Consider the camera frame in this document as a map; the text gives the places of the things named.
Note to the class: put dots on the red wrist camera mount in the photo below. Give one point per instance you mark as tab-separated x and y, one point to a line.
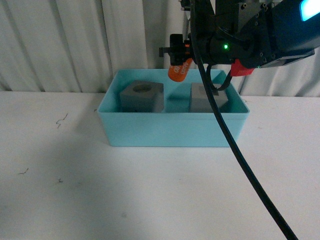
238	70

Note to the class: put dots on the gray block with round hole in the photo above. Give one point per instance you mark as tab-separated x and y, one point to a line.
142	97

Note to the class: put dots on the white curtain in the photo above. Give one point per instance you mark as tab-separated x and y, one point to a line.
79	45

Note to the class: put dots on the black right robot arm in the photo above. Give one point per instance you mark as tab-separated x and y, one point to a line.
258	34

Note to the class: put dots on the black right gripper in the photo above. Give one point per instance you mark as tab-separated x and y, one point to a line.
180	50

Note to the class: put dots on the orange cylinder part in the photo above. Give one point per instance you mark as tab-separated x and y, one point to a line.
178	73

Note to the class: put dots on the gray block with square hole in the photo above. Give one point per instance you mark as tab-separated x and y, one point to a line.
199	102

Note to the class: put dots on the blue plastic box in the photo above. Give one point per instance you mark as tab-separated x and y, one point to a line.
175	126

